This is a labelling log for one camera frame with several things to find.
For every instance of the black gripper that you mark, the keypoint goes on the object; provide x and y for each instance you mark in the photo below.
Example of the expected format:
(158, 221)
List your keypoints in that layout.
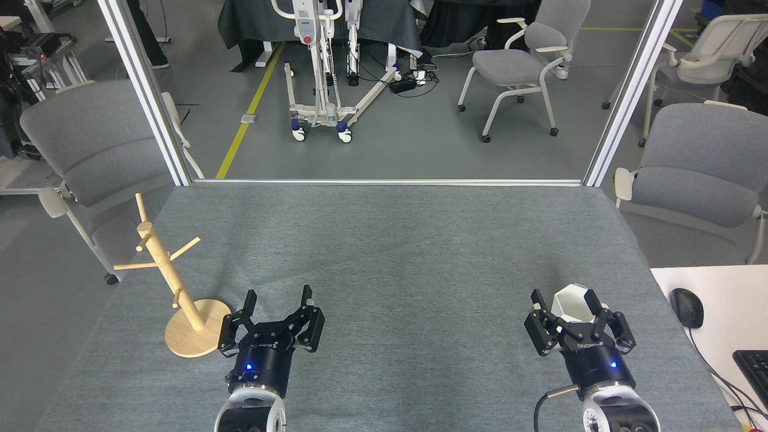
(597, 360)
(264, 360)

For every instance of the white faceted cup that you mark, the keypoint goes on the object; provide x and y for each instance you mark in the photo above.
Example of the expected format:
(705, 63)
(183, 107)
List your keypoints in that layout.
(570, 303)

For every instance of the wooden cup rack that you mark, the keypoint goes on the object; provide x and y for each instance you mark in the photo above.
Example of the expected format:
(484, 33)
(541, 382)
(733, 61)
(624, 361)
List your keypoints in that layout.
(198, 336)

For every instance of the black computer mouse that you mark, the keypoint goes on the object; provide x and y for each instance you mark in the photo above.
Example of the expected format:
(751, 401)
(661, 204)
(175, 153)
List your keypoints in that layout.
(687, 307)

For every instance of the black keyboard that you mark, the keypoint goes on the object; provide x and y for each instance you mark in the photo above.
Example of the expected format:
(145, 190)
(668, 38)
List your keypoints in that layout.
(756, 372)

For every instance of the metal floor outlet plate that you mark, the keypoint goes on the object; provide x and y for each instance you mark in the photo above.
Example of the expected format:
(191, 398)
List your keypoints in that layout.
(249, 118)

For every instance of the black power strip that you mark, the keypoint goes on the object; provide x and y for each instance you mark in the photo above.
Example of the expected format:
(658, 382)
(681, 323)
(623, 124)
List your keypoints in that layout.
(402, 84)

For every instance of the white stand on wheels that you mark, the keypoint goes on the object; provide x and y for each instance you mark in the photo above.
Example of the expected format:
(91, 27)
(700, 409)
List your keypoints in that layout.
(306, 27)

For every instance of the table with black cloth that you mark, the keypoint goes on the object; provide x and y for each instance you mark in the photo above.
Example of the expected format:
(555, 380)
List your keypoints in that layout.
(252, 24)

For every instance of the person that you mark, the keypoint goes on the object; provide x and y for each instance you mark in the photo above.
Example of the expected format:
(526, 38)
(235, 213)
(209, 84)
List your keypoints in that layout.
(150, 36)

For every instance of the blue box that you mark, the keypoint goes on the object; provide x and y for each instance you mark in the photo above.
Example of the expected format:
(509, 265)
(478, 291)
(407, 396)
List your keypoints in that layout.
(712, 7)

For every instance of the metal equipment cart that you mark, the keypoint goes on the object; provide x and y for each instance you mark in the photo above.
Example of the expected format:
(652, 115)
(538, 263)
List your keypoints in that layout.
(45, 60)

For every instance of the silver frame rail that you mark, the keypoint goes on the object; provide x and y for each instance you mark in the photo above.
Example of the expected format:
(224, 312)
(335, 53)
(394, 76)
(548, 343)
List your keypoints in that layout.
(390, 182)

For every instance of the grey chair with white frame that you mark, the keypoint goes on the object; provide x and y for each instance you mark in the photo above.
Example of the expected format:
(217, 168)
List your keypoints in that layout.
(516, 65)
(714, 54)
(96, 150)
(702, 168)

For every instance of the silver frame post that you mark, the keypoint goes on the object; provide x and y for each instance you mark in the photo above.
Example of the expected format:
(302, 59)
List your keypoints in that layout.
(630, 96)
(147, 90)

